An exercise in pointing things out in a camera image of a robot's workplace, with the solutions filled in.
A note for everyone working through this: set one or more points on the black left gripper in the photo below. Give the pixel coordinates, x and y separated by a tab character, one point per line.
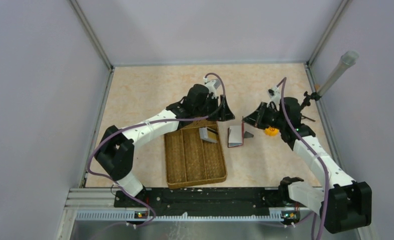
224	113

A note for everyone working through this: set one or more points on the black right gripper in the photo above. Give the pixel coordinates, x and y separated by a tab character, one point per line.
256	118

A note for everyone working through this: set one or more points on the red leather card holder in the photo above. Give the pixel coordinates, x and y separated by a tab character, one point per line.
235	136

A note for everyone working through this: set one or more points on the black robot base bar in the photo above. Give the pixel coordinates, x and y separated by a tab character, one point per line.
212	202

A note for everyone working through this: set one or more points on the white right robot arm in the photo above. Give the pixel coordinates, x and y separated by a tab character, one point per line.
342	203

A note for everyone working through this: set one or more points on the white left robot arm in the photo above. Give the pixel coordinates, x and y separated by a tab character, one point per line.
115	153

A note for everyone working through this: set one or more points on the red yellow plastic case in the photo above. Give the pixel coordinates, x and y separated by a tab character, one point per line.
271	131

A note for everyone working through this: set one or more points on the woven bamboo tray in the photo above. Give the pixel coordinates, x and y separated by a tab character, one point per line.
191	161

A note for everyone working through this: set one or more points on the black mini tripod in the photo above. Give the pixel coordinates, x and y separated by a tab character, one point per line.
308	97

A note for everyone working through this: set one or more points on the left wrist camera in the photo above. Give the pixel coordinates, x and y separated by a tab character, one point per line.
212	86

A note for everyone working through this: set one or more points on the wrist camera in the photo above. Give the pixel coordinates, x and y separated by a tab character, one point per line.
274	94
212	86

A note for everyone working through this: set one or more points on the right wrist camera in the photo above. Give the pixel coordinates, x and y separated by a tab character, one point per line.
274	94

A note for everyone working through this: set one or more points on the aluminium frame rail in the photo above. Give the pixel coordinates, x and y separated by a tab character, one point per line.
91	34

